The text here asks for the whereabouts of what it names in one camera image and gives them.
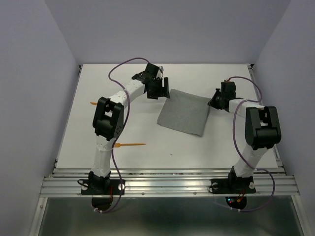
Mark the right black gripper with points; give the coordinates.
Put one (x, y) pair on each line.
(212, 102)

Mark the aluminium rail frame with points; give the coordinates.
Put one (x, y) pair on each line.
(167, 179)

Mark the grey cloth napkin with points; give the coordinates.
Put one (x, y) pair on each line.
(185, 113)

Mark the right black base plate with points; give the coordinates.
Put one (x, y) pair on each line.
(226, 186)

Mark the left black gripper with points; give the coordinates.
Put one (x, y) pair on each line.
(160, 93)

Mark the orange plastic fork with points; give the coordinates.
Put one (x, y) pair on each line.
(118, 145)

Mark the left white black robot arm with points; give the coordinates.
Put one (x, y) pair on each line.
(112, 113)

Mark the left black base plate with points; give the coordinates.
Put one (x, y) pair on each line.
(113, 187)

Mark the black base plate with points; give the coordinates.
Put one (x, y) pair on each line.
(226, 186)
(113, 187)

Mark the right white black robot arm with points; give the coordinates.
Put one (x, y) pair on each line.
(262, 127)

